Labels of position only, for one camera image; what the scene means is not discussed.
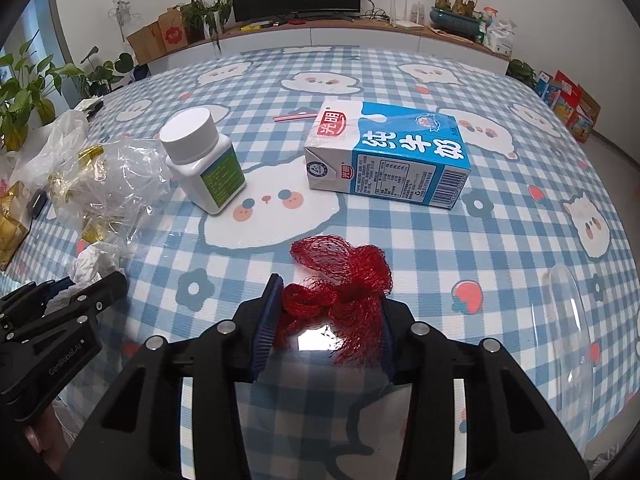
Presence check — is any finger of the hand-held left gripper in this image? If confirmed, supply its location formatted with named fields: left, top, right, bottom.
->
left=45, top=270, right=128, bottom=328
left=0, top=282, right=56, bottom=343

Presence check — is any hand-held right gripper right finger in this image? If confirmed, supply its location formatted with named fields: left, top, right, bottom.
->
left=380, top=295, right=591, bottom=480

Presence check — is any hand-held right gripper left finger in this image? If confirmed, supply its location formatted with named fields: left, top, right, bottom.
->
left=62, top=272, right=286, bottom=480

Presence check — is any white tissue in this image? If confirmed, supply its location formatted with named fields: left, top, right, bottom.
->
left=45, top=240, right=128, bottom=311

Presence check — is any red mesh net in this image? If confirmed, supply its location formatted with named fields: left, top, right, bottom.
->
left=272, top=236, right=393, bottom=371

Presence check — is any clear wrapper with gold trim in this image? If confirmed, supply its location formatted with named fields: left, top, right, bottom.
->
left=48, top=140, right=173, bottom=246

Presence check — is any white pill bottle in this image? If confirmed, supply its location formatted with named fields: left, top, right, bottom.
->
left=159, top=107, right=247, bottom=216

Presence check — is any blue white milk carton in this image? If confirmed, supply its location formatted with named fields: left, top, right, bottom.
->
left=304, top=99, right=472, bottom=209

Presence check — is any person's left hand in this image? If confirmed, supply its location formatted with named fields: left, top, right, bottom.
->
left=22, top=420, right=53, bottom=456

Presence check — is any bulky gold foil packet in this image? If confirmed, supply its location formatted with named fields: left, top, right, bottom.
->
left=0, top=182, right=30, bottom=271

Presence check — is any blue checked tablecloth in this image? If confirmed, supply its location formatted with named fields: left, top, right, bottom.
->
left=0, top=45, right=633, bottom=480

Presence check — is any white plastic bag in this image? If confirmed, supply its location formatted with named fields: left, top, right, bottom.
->
left=10, top=109, right=91, bottom=188

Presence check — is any light green pothos plant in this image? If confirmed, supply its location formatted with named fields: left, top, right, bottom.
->
left=0, top=30, right=68, bottom=151

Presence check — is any dark heart-leaf potted plant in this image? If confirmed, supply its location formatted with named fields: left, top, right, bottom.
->
left=75, top=46, right=136, bottom=98

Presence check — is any plain brown cardboard box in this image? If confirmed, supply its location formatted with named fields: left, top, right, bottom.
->
left=126, top=25, right=167, bottom=63

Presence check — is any cardboard box with red emblem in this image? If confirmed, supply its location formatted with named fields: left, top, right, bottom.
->
left=158, top=7, right=188, bottom=51

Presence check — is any open cardboard box colourful print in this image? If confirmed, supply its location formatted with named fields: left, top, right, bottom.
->
left=567, top=85, right=601, bottom=143

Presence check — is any long-leaf potted plant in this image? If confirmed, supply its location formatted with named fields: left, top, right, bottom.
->
left=170, top=0, right=233, bottom=51

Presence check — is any white TV cabinet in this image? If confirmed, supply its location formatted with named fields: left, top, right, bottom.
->
left=135, top=17, right=511, bottom=78

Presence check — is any red printed box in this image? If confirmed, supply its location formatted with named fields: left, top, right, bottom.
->
left=550, top=70, right=583, bottom=121

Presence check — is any small green floor plant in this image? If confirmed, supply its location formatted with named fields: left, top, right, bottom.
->
left=506, top=59, right=538, bottom=88

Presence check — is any white router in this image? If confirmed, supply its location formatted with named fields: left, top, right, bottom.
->
left=389, top=0, right=426, bottom=28

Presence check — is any spray bottle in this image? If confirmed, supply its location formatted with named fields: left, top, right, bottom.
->
left=475, top=7, right=498, bottom=43

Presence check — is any bonsai in blue pot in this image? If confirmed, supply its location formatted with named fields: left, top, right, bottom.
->
left=429, top=0, right=483, bottom=38

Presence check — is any white wire ornament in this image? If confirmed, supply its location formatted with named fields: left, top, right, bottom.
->
left=107, top=0, right=136, bottom=43

